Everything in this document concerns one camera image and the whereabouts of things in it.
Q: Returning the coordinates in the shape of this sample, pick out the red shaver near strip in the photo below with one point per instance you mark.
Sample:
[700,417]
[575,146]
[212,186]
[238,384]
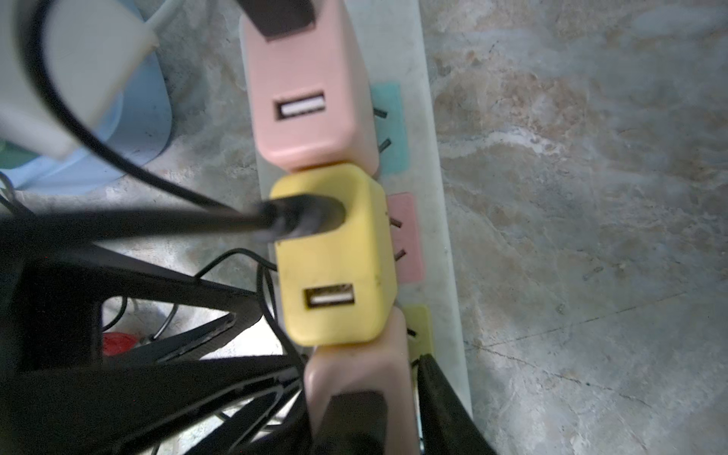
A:
[117,343]

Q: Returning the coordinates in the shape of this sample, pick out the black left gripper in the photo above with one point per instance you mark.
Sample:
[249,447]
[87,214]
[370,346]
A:
[70,385]

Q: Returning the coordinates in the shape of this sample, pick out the yellow USB charger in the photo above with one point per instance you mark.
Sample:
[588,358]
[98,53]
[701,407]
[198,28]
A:
[338,287]

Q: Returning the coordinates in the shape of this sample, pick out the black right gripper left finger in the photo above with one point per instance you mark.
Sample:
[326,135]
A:
[293,436]

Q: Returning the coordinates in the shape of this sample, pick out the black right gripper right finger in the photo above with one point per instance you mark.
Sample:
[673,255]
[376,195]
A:
[447,427]

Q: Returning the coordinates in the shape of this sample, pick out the white long power strip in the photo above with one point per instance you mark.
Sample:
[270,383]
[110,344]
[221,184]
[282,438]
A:
[391,38]

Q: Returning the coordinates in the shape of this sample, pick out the pink end USB charger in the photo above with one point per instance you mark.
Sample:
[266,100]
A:
[308,86]

